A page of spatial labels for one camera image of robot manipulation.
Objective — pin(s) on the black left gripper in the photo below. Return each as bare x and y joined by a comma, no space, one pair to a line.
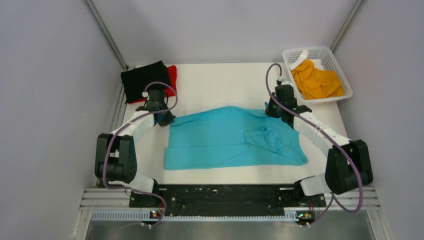
168,120

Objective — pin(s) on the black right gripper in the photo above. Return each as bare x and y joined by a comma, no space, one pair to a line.
268,110

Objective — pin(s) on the cyan t-shirt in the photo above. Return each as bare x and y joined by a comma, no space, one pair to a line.
231,136

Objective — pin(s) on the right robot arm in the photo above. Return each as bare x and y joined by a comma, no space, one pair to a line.
348,165

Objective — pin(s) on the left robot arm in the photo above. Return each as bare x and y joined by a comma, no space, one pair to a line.
116,160

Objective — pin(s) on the orange t-shirt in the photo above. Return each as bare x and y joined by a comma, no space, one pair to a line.
315,84

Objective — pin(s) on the white cloth in basket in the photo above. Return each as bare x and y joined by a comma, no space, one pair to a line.
304,56

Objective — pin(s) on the folded black t-shirt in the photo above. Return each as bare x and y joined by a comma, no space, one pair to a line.
135,81

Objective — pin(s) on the folded red t-shirt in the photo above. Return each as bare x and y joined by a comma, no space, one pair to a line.
172,72

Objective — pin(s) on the white plastic basket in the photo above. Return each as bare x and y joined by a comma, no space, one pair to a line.
328,61

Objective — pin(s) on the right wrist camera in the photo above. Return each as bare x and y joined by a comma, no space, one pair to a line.
282,81

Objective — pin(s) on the white cable duct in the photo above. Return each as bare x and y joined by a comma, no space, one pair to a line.
151,216

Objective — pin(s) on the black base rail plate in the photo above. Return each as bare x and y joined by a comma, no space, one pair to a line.
231,200

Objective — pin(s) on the left aluminium frame post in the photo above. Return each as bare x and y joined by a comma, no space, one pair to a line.
105,32

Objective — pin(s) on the aluminium frame post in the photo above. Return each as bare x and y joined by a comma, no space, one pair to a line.
358,5
105,32

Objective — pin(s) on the right aluminium frame post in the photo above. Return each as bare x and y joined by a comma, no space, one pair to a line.
358,5

